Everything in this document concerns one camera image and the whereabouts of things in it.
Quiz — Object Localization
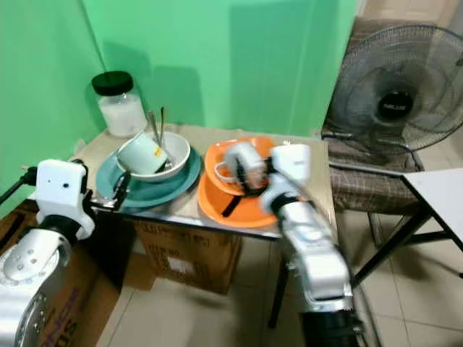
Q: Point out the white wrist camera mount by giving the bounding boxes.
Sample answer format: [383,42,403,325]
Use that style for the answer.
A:
[35,159,95,225]
[260,143,313,215]

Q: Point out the plain brown cardboard box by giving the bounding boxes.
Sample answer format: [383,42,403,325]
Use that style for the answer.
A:
[134,220,245,296]

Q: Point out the glass jar black lid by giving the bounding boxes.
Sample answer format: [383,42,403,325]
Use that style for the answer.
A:
[91,71,148,139]

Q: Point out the white table black legs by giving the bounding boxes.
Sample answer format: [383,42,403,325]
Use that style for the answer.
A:
[353,167,463,288]

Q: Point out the large orange plate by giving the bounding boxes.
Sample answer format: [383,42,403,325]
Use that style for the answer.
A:
[197,170,279,229]

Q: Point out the black electric fan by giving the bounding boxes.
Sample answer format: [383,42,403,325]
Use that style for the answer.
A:
[321,24,463,173]

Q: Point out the black metal table leg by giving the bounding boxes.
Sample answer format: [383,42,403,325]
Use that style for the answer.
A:
[266,239,290,330]

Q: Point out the pale green mug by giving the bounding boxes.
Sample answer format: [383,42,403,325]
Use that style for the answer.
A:
[118,132,166,176]

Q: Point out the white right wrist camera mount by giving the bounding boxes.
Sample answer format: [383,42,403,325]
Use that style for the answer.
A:
[260,143,313,215]

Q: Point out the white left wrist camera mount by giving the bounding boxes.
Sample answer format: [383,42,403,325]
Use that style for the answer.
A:
[35,159,95,225]

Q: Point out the teal plate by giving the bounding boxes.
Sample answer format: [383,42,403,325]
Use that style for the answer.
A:
[95,148,202,211]

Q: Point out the white mug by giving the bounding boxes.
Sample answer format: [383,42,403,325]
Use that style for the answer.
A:
[213,142,270,186]

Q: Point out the metal spoon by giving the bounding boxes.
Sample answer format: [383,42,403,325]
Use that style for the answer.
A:
[147,111,163,145]

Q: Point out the checkered cushioned chair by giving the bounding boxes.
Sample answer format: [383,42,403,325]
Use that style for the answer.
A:
[326,136,429,215]

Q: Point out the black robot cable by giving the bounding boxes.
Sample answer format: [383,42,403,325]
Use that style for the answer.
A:
[0,166,38,206]

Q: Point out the white bowl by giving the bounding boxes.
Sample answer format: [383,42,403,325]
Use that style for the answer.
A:
[118,131,192,181]

